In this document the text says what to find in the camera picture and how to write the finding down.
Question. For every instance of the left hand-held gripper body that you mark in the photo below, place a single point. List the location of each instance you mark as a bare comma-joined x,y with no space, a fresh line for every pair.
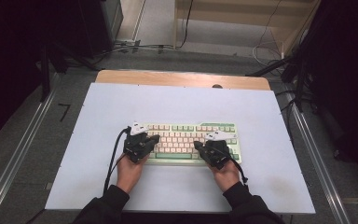
136,146

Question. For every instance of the aluminium floor rail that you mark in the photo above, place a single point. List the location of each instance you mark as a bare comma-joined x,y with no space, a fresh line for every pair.
320,161
15,155

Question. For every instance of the dark curtain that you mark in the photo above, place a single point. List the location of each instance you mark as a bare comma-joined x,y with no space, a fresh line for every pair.
9,62
348,77

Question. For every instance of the person's left hand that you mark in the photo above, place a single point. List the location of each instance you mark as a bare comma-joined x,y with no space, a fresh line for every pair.
130,174

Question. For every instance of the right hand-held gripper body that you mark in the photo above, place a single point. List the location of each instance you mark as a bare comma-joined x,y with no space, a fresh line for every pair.
217,154

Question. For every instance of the white table board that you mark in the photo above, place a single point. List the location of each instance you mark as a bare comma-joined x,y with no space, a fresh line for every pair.
180,102

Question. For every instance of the green and pink keyboard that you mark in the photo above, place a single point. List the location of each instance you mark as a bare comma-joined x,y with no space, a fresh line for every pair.
180,143

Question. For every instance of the wooden shelf unit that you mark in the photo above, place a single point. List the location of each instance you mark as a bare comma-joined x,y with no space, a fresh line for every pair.
245,15

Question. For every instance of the wooden table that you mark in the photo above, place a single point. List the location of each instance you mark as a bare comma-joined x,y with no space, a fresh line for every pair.
167,77

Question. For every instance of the person's right hand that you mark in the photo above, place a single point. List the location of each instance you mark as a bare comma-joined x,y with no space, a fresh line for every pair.
227,177

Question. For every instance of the black cabinet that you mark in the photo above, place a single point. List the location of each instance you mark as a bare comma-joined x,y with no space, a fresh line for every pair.
99,25

